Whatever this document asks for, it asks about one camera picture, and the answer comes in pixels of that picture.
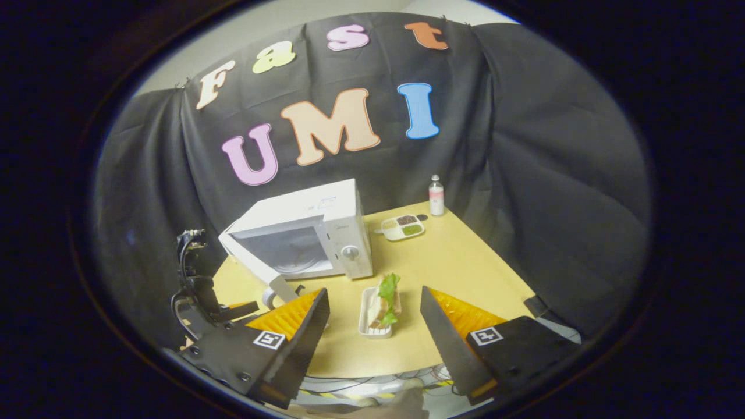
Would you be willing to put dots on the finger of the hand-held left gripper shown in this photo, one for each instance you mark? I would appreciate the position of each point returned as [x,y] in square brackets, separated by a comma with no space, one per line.
[241,313]

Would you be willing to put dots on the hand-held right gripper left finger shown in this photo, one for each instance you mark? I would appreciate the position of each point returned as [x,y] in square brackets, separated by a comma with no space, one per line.
[302,343]

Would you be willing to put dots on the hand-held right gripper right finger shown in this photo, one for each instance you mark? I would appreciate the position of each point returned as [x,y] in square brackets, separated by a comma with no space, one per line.
[451,349]

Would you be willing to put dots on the sandwich with green lettuce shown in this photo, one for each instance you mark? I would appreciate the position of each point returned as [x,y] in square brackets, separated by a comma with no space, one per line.
[389,291]

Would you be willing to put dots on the white microwave oven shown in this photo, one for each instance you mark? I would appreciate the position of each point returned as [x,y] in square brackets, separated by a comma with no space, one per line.
[349,209]

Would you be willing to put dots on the white foam tray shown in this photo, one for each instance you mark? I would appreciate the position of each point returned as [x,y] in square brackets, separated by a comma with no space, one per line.
[368,323]

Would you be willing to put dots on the black table clamp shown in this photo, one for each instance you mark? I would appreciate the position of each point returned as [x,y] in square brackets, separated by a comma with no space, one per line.
[536,306]

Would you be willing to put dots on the white divided condiment dish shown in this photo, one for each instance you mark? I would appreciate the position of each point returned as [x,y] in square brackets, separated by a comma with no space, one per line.
[401,228]

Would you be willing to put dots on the small clear bottle pink label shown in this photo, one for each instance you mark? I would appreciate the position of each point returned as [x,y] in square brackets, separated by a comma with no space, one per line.
[436,201]

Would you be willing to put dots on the black backdrop cloth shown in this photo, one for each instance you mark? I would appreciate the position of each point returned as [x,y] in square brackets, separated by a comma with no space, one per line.
[553,174]

